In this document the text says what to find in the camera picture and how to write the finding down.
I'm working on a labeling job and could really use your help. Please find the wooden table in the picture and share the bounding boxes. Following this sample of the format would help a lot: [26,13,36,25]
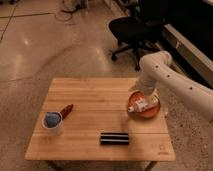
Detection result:
[25,78,175,163]

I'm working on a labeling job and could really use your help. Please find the long white-edged bench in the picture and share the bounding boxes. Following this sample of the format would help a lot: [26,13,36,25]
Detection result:
[157,0,213,89]

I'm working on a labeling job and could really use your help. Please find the white plastic bottle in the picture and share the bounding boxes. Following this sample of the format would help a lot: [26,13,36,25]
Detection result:
[127,96,159,112]

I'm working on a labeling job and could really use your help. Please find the black office chair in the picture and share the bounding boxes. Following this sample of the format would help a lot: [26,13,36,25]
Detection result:
[109,0,170,71]

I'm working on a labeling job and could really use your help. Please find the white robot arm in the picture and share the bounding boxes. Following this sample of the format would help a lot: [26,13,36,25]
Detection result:
[136,51,213,122]

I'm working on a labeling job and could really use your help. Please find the blue cloth ball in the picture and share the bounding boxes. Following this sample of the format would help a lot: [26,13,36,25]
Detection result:
[45,113,61,128]

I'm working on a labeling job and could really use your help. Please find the white cup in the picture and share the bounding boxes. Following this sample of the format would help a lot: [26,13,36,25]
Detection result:
[42,112,63,135]

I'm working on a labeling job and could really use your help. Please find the black striped rectangular block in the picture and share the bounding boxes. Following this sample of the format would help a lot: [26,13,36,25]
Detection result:
[100,133,129,145]

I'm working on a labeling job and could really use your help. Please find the dark red pepper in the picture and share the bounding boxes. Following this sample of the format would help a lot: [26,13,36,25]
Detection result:
[60,104,73,119]

